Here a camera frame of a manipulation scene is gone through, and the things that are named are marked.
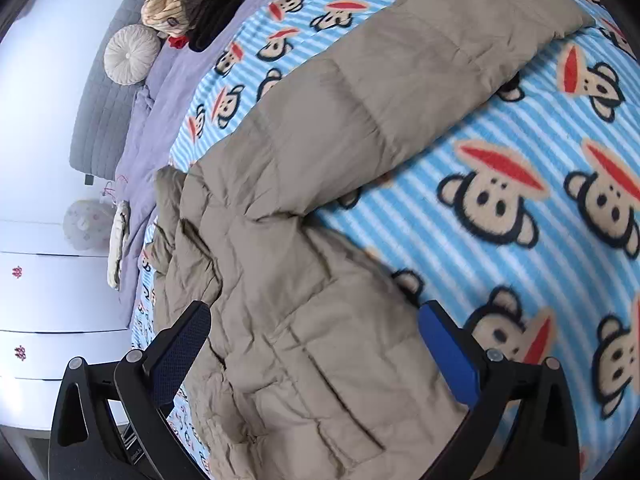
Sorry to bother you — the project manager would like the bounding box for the khaki puffer jacket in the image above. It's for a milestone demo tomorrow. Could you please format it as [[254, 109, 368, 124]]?
[[148, 0, 596, 480]]

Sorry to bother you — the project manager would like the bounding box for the grey padded headboard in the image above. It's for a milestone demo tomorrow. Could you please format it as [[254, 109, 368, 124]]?
[[68, 0, 176, 186]]

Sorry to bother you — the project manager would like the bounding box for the round patterned plush cushion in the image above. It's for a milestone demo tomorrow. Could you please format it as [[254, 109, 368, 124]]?
[[62, 199, 118, 252]]

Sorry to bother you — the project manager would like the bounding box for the white drawer cabinet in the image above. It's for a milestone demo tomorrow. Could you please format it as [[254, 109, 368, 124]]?
[[0, 219, 151, 461]]

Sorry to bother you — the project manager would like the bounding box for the round white pleated cushion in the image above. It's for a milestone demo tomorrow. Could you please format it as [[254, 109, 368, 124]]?
[[104, 25, 162, 86]]

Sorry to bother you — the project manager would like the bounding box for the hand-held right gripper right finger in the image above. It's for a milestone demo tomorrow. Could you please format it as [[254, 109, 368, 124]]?
[[418, 301, 583, 480]]

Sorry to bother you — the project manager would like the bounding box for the black garment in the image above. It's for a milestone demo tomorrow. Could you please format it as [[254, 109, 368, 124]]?
[[187, 0, 296, 53]]

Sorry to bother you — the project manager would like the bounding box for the folded cream cloth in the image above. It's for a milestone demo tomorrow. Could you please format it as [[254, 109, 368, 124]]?
[[106, 200, 132, 291]]

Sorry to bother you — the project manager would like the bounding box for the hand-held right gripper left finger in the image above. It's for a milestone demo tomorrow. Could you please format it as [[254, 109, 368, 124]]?
[[48, 301, 213, 480]]

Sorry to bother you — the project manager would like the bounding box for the lavender quilt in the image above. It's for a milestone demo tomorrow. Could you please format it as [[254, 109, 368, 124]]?
[[116, 0, 307, 331]]

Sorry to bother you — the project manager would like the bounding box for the striped monkey print blanket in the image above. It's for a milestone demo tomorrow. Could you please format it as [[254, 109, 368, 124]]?
[[127, 0, 640, 480]]

